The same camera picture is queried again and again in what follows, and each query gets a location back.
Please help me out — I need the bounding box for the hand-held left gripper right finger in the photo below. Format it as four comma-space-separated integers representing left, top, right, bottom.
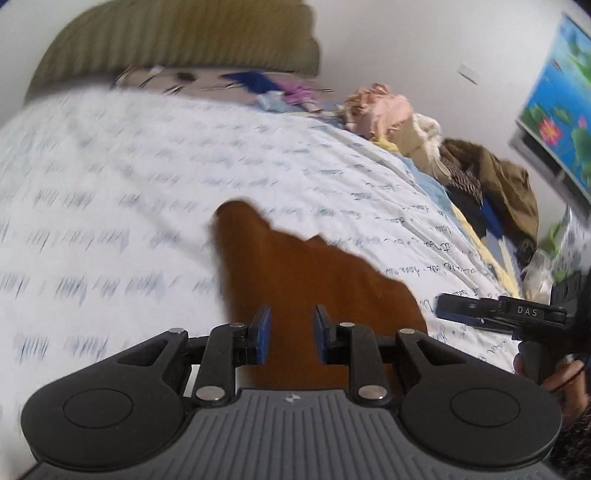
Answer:
313, 305, 445, 405

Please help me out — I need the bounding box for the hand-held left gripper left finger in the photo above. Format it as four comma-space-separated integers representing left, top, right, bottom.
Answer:
115, 305, 273, 408

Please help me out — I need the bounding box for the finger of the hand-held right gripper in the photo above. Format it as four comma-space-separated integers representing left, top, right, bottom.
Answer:
436, 294, 503, 331

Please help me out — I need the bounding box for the brown small cloth garment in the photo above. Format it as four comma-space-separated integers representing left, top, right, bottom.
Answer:
210, 199, 430, 393

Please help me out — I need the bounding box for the person's right forearm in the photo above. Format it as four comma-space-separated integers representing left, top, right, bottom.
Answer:
547, 405, 591, 480

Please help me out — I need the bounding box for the pile of clothes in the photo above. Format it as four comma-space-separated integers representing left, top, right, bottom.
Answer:
369, 137, 525, 298

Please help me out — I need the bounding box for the person's right hand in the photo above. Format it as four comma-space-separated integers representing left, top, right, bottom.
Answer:
513, 353, 591, 422

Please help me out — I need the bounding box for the green floral cloth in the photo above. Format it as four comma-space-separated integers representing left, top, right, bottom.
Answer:
524, 205, 591, 303

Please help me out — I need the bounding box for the olive brown jacket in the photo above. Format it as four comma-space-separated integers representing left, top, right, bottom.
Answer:
438, 138, 541, 261

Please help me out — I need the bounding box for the beige crumpled cloth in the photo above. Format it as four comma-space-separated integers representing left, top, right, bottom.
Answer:
387, 113, 446, 178

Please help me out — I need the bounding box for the white printed bed blanket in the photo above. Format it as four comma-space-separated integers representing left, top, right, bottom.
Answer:
0, 88, 520, 435

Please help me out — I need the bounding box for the pink crumpled cloth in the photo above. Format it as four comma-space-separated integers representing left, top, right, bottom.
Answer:
342, 83, 414, 140

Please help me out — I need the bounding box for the purple cloth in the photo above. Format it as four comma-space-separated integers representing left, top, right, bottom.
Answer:
281, 83, 321, 110

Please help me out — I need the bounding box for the dark blue cloth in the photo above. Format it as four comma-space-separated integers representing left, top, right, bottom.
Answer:
224, 70, 280, 94

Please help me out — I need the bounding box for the beige patterned pillow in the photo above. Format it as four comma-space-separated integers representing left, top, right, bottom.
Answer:
111, 65, 335, 114

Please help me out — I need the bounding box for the olive padded headboard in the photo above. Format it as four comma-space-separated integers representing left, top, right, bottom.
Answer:
23, 0, 322, 104

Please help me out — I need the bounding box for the lotus wall poster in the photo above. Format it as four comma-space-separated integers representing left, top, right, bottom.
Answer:
513, 13, 591, 205

